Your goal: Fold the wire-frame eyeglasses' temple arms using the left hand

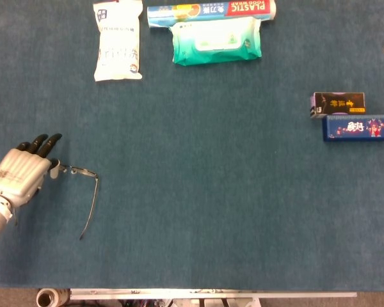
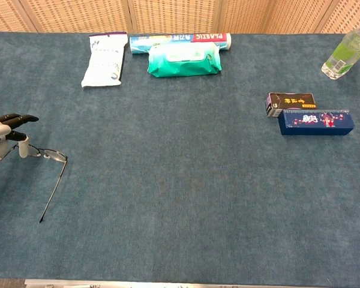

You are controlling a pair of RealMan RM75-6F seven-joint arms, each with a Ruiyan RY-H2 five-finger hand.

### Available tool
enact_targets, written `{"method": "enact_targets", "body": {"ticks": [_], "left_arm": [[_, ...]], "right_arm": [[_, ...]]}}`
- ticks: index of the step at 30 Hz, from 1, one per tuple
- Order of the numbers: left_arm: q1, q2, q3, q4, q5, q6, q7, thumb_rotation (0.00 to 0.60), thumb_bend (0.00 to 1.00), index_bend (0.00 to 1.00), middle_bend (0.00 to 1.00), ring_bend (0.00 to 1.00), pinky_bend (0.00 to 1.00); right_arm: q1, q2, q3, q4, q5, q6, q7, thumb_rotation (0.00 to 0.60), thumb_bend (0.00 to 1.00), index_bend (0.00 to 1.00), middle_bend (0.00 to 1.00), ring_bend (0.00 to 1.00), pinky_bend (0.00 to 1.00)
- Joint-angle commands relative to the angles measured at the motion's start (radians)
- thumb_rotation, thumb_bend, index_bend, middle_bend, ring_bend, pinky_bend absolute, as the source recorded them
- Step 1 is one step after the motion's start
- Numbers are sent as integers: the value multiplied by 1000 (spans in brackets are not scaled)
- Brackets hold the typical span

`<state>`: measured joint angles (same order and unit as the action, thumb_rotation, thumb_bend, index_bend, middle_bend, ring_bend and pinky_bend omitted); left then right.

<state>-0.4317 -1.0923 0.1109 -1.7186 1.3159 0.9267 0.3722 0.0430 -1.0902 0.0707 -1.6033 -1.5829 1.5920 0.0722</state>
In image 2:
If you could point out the thin-framed eyeglasses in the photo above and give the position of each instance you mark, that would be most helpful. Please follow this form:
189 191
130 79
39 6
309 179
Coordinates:
57 156

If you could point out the white plastic pouch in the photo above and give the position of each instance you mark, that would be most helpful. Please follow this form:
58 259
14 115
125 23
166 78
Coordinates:
103 61

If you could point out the blue felt table cover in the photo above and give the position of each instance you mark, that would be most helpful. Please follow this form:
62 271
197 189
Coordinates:
180 168

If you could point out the green wet wipes pack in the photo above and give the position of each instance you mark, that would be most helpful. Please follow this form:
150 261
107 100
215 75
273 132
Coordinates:
183 64

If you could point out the plastic wrap roll box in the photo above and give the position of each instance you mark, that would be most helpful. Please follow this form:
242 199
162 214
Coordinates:
180 38

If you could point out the woven rattan folding screen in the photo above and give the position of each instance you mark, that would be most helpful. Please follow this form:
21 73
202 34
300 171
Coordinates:
180 15

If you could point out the black box with gold text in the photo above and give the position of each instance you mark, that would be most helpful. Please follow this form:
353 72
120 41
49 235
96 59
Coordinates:
291 102

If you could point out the dark blue illustrated box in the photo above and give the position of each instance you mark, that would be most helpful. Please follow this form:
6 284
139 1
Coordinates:
316 122

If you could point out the clear bottle with green label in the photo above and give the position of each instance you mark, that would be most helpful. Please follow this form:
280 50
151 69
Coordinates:
345 52

